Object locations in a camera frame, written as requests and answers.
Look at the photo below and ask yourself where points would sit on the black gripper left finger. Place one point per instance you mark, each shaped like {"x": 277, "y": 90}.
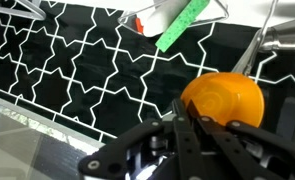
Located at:
{"x": 185, "y": 146}

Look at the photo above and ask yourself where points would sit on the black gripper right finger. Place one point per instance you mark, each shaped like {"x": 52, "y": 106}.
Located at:
{"x": 227, "y": 146}

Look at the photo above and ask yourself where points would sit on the small orange bowl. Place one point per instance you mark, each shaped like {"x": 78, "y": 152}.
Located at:
{"x": 227, "y": 96}

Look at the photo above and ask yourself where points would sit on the brushed steel gooseneck faucet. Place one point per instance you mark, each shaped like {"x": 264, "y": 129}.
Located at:
{"x": 283, "y": 35}

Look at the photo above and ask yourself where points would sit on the green sponge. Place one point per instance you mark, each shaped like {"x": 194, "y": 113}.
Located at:
{"x": 182, "y": 25}

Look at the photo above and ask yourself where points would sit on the red and white dish brush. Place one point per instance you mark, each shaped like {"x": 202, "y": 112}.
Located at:
{"x": 139, "y": 26}

